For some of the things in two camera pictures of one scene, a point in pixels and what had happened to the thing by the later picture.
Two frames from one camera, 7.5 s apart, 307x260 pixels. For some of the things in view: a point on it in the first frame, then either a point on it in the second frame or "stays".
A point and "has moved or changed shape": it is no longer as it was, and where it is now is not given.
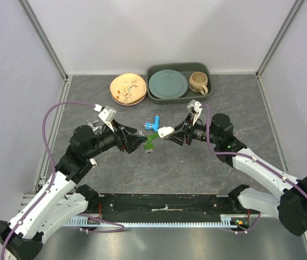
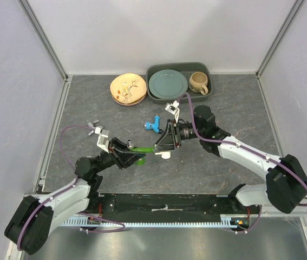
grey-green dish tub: [186, 68] stays
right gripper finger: [177, 138] → [167, 143]
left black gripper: [126, 138] → [118, 150]
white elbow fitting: [164, 131] has moved or changed shape
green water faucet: [149, 145] → [141, 161]
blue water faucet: [154, 125] stays
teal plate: [168, 84] stays
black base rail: [163, 208] stays
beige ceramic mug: [197, 81] stays
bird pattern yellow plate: [128, 88] stays
